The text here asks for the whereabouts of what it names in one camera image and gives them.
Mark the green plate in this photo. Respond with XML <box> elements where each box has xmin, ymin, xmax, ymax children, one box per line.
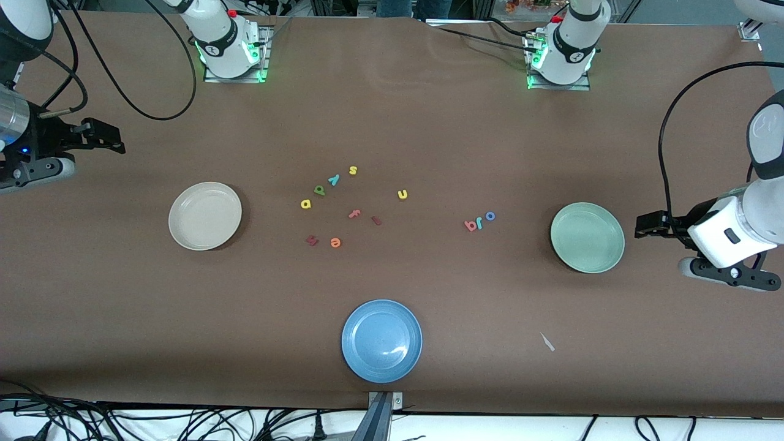
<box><xmin>549</xmin><ymin>202</ymin><xmax>626</xmax><ymax>274</ymax></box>

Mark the beige plate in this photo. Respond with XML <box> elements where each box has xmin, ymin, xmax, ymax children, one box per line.
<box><xmin>168</xmin><ymin>181</ymin><xmax>243</xmax><ymax>252</ymax></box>

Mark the brown table cover sheet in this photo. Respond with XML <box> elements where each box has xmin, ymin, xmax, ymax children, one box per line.
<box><xmin>0</xmin><ymin>9</ymin><xmax>784</xmax><ymax>418</ymax></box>

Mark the blue plate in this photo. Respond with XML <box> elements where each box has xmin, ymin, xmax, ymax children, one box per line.
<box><xmin>341</xmin><ymin>299</ymin><xmax>423</xmax><ymax>384</ymax></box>

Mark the person in blue jeans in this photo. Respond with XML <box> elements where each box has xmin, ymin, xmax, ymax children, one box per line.
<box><xmin>377</xmin><ymin>0</ymin><xmax>453</xmax><ymax>18</ymax></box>

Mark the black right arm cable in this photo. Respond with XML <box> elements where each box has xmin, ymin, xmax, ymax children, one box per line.
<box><xmin>37</xmin><ymin>0</ymin><xmax>198</xmax><ymax>121</ymax></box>

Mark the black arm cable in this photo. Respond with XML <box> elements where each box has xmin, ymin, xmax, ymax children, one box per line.
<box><xmin>658</xmin><ymin>59</ymin><xmax>784</xmax><ymax>222</ymax></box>
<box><xmin>37</xmin><ymin>0</ymin><xmax>198</xmax><ymax>121</ymax></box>

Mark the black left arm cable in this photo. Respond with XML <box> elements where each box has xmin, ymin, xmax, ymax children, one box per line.
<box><xmin>658</xmin><ymin>59</ymin><xmax>784</xmax><ymax>222</ymax></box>

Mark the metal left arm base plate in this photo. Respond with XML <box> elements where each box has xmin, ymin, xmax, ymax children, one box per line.
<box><xmin>525</xmin><ymin>31</ymin><xmax>592</xmax><ymax>92</ymax></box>

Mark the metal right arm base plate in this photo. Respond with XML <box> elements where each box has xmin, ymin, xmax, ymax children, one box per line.
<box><xmin>203</xmin><ymin>24</ymin><xmax>271</xmax><ymax>84</ymax></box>

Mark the black base cable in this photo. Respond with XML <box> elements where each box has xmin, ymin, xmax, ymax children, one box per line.
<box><xmin>429</xmin><ymin>17</ymin><xmax>540</xmax><ymax>55</ymax></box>

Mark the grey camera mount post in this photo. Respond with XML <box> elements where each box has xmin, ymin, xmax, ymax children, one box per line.
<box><xmin>352</xmin><ymin>391</ymin><xmax>405</xmax><ymax>441</ymax></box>

